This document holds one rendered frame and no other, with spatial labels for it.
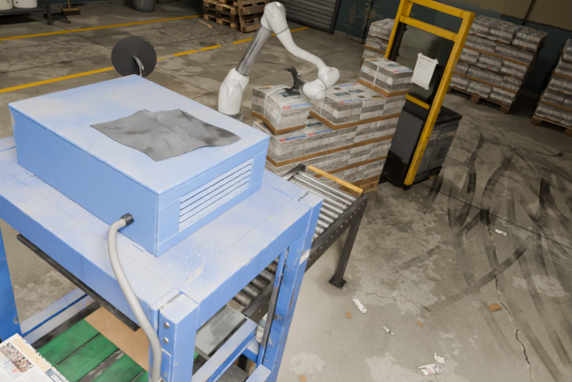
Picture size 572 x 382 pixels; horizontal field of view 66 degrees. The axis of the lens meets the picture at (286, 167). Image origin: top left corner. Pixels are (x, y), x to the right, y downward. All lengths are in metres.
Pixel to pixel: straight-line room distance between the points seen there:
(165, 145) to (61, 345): 1.04
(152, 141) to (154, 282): 0.36
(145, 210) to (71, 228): 0.24
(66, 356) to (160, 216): 0.98
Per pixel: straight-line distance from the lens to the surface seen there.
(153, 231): 1.13
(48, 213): 1.34
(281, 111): 3.23
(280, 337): 1.85
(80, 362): 1.93
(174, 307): 1.06
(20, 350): 1.67
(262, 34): 3.15
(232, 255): 1.18
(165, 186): 1.06
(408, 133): 4.83
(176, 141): 1.22
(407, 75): 4.17
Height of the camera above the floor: 2.35
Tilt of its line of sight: 30 degrees down
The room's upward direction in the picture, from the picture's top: 11 degrees clockwise
